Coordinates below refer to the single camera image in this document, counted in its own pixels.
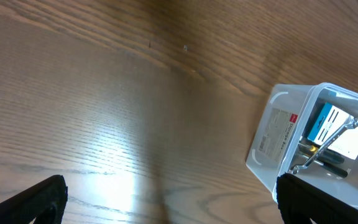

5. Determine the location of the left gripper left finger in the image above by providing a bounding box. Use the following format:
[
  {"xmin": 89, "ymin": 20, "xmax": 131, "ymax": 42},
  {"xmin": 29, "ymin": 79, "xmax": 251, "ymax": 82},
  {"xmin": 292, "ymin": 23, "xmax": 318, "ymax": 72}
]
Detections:
[{"xmin": 0, "ymin": 175, "xmax": 68, "ymax": 224}]

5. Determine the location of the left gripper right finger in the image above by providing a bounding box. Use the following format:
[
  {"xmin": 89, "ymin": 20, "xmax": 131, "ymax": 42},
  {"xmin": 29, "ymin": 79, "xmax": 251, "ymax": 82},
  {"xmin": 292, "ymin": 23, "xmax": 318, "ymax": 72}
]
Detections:
[{"xmin": 276, "ymin": 174, "xmax": 358, "ymax": 224}]

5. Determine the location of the black yellow screwdriver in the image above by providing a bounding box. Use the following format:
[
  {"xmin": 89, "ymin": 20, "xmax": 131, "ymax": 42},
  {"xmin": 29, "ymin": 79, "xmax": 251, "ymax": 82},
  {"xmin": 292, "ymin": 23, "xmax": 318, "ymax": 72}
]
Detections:
[{"xmin": 298, "ymin": 143, "xmax": 344, "ymax": 164}]

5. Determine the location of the clear plastic storage container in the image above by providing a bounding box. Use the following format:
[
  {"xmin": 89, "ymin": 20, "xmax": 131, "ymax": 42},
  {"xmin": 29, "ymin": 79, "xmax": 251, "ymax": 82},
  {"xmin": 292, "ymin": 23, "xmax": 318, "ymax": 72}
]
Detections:
[{"xmin": 246, "ymin": 83, "xmax": 358, "ymax": 209}]

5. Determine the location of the blue white screw box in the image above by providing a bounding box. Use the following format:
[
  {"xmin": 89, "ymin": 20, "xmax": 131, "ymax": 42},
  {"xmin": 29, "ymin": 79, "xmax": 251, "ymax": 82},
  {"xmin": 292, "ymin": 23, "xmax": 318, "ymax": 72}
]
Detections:
[{"xmin": 307, "ymin": 103, "xmax": 358, "ymax": 160}]

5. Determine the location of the small black-handled hammer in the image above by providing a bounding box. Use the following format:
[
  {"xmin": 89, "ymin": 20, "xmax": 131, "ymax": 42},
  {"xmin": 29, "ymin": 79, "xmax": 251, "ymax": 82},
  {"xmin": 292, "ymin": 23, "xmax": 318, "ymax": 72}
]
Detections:
[{"xmin": 288, "ymin": 154, "xmax": 349, "ymax": 179}]

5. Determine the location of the silver combination wrench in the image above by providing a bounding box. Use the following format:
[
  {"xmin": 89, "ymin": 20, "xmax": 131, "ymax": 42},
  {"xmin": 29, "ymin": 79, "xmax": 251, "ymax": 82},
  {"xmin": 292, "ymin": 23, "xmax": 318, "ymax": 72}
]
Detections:
[{"xmin": 289, "ymin": 117, "xmax": 358, "ymax": 174}]

